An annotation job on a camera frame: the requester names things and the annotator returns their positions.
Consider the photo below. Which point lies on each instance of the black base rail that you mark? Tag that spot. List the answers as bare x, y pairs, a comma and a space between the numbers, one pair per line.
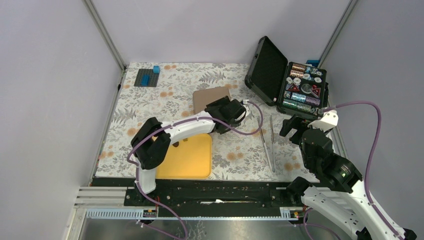
183, 193

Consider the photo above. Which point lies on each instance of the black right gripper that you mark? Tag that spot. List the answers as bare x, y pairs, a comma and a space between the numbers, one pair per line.
295, 122

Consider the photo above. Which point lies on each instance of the dark grey lego baseplate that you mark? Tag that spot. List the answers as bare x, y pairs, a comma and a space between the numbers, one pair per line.
153, 78

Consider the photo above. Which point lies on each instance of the white handled metal tongs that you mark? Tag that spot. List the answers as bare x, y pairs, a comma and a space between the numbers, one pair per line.
269, 145

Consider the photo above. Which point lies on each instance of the black open carrying case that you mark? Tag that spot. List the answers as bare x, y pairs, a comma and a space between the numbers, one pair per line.
293, 88

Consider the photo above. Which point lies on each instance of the blue lego cube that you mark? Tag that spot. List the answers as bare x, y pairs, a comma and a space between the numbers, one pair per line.
156, 69

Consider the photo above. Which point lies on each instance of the yellow plastic tray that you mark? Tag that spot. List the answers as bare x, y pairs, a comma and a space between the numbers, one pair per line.
191, 160

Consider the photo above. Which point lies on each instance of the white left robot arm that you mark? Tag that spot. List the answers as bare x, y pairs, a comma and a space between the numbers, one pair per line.
151, 143

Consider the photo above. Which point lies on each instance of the rose gold tin lid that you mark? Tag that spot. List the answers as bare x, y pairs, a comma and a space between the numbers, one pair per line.
203, 97

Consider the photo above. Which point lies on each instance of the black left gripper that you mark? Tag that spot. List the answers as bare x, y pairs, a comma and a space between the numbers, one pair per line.
221, 103

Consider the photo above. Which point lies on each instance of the blue lego brick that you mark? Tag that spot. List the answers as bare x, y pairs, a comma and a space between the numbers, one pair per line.
145, 80

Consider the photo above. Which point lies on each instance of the floral patterned table mat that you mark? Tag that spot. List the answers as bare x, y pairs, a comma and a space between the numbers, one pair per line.
236, 155

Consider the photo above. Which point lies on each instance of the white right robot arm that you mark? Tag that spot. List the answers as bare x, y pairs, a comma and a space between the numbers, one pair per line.
361, 217

